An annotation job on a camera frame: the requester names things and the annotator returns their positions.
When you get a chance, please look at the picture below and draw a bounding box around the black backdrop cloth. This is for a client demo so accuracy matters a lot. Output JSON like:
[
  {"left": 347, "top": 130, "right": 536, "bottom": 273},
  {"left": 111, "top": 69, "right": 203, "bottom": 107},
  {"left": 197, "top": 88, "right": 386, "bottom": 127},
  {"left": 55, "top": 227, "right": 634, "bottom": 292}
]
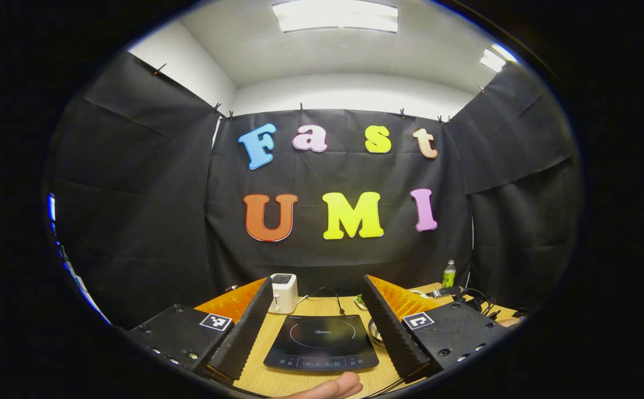
[{"left": 45, "top": 51, "right": 583, "bottom": 329}]

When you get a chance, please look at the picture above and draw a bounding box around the small ceiling light panel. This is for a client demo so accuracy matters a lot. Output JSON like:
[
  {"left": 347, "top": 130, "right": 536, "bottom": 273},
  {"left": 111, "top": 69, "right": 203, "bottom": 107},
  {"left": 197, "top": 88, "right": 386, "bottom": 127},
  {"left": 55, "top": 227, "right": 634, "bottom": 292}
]
[{"left": 480, "top": 43, "right": 519, "bottom": 73}]

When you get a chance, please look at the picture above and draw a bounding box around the black cable bundle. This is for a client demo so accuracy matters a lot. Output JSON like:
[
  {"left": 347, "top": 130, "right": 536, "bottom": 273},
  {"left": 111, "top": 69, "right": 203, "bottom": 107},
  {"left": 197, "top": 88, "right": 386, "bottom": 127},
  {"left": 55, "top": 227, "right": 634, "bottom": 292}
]
[{"left": 430, "top": 285, "right": 504, "bottom": 322}]

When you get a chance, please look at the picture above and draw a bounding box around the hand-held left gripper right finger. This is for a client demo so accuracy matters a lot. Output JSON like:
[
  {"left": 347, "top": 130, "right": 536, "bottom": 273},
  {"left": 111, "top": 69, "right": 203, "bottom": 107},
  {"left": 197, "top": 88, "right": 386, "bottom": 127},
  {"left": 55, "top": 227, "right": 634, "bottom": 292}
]
[{"left": 360, "top": 274, "right": 509, "bottom": 383}]

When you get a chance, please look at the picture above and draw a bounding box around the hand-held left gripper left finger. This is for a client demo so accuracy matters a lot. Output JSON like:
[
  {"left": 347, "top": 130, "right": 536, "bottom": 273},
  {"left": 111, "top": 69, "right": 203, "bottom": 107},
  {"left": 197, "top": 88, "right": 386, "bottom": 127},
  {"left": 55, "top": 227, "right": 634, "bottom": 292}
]
[{"left": 127, "top": 275, "right": 275, "bottom": 383}]

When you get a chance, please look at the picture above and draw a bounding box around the row of black cloth clips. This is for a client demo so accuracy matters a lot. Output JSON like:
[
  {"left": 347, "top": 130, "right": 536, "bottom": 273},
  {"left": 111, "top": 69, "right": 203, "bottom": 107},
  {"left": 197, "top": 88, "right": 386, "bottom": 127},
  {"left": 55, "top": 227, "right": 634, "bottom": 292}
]
[{"left": 153, "top": 62, "right": 489, "bottom": 125}]

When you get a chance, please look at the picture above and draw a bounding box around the black power cable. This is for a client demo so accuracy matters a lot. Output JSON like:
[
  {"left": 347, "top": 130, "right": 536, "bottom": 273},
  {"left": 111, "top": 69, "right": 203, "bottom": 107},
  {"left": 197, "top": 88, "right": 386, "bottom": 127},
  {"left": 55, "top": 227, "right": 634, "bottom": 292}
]
[{"left": 300, "top": 286, "right": 348, "bottom": 316}]

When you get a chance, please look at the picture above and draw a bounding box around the black induction cooktop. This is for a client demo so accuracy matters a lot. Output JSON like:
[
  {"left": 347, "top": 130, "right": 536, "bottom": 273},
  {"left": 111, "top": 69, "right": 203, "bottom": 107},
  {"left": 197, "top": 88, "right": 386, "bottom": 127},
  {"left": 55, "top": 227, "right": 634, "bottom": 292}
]
[{"left": 263, "top": 314, "right": 380, "bottom": 372}]

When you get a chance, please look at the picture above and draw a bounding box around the stainless steel pot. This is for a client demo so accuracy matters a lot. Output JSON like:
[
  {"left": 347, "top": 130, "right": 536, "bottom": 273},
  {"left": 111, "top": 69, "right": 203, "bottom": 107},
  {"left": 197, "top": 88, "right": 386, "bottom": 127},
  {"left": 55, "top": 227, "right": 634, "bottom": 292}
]
[{"left": 367, "top": 317, "right": 387, "bottom": 347}]

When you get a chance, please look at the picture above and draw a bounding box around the large ceiling light panel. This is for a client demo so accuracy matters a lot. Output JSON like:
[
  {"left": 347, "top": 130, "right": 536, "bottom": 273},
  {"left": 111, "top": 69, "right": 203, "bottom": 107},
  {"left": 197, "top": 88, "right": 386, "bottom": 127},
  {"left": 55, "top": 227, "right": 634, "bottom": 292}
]
[{"left": 272, "top": 0, "right": 399, "bottom": 33}]

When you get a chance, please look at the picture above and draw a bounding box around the white toaster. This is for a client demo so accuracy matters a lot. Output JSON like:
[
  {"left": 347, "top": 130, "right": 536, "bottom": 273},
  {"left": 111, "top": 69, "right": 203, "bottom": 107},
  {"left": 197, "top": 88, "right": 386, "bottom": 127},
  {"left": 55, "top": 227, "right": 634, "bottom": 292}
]
[{"left": 269, "top": 273, "right": 299, "bottom": 315}]

